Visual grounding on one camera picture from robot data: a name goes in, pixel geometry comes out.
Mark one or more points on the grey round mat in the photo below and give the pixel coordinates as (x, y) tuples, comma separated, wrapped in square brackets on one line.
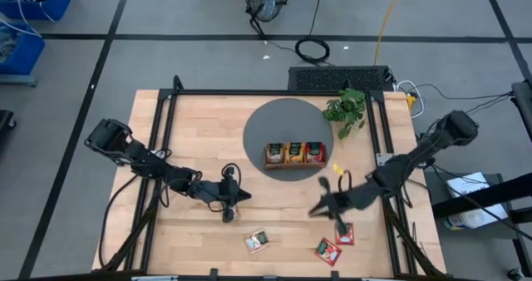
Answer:
[(282, 123)]

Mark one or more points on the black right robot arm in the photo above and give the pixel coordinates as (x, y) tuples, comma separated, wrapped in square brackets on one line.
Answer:
[(436, 141)]

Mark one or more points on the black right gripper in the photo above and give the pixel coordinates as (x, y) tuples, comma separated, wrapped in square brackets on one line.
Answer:
[(343, 202)]

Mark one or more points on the black floor fan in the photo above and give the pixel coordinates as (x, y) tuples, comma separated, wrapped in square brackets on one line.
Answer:
[(266, 2)]

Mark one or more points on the black metal stand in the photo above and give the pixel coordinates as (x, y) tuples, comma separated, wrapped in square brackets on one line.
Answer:
[(478, 198)]

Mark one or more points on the yellow tag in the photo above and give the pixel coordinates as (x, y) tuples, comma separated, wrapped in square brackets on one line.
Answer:
[(338, 169)]

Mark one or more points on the blue plastic bin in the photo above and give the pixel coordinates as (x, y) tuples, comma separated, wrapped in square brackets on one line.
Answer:
[(29, 52), (58, 2)]

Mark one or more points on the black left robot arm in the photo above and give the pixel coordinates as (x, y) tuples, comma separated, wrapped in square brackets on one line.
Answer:
[(141, 160)]

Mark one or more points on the silver metal strip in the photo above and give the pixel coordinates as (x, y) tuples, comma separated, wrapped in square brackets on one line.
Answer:
[(154, 278)]

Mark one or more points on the black caster wheel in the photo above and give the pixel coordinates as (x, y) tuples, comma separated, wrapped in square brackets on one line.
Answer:
[(515, 274)]

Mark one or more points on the wooden three-compartment tray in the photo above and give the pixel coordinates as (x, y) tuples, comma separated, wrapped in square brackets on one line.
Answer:
[(291, 166)]

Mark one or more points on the brown vanilla apple tea packet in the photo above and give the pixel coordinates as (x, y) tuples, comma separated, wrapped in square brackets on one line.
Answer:
[(274, 153), (256, 241)]

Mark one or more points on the red strawberry tea packet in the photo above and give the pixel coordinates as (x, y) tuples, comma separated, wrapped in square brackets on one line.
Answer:
[(350, 239), (315, 151), (328, 252)]

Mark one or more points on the white paper bag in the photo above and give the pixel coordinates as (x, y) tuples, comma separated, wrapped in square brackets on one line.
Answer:
[(474, 219)]

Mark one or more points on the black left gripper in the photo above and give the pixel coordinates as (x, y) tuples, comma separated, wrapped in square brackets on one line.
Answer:
[(228, 191)]

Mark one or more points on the green leafy plant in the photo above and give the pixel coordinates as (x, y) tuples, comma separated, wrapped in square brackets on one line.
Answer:
[(347, 108)]

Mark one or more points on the black perforated computer case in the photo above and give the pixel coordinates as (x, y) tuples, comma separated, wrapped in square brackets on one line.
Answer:
[(332, 78)]

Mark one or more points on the orange tea packet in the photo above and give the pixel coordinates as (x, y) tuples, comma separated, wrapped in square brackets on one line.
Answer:
[(295, 152)]

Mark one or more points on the black table edge bracket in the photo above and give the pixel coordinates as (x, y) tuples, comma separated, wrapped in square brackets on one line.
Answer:
[(334, 275), (214, 274)]

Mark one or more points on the yellow plug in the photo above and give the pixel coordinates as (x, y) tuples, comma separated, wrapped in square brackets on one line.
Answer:
[(410, 101)]

